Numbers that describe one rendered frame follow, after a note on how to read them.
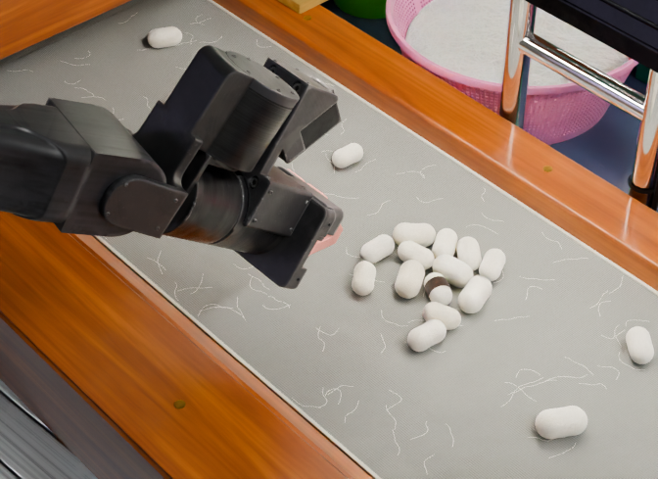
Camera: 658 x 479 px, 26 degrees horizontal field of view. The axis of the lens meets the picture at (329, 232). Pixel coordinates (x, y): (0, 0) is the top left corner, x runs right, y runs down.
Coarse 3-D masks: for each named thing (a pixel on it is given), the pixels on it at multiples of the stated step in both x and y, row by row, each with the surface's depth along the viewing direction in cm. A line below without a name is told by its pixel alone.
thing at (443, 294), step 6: (432, 276) 114; (444, 276) 115; (426, 282) 114; (438, 288) 113; (444, 288) 113; (432, 294) 113; (438, 294) 113; (444, 294) 113; (450, 294) 113; (432, 300) 113; (438, 300) 113; (444, 300) 113; (450, 300) 113
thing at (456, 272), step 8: (440, 256) 116; (448, 256) 116; (440, 264) 115; (448, 264) 115; (456, 264) 115; (464, 264) 115; (440, 272) 115; (448, 272) 115; (456, 272) 114; (464, 272) 114; (472, 272) 115; (448, 280) 115; (456, 280) 115; (464, 280) 114
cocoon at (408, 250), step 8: (408, 240) 118; (400, 248) 117; (408, 248) 117; (416, 248) 117; (424, 248) 117; (400, 256) 117; (408, 256) 117; (416, 256) 116; (424, 256) 116; (432, 256) 116; (424, 264) 116; (432, 264) 117
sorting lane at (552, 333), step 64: (192, 0) 147; (64, 64) 139; (128, 64) 139; (128, 128) 131; (384, 128) 131; (384, 192) 125; (448, 192) 125; (128, 256) 119; (192, 256) 119; (320, 256) 119; (512, 256) 119; (576, 256) 119; (192, 320) 113; (256, 320) 113; (320, 320) 113; (384, 320) 113; (512, 320) 113; (576, 320) 113; (640, 320) 113; (320, 384) 108; (384, 384) 108; (448, 384) 108; (512, 384) 108; (576, 384) 108; (640, 384) 108; (384, 448) 103; (448, 448) 103; (512, 448) 103; (576, 448) 103; (640, 448) 103
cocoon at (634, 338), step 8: (632, 328) 110; (640, 328) 110; (632, 336) 110; (640, 336) 109; (648, 336) 109; (632, 344) 109; (640, 344) 109; (648, 344) 109; (632, 352) 109; (640, 352) 108; (648, 352) 108; (640, 360) 108; (648, 360) 109
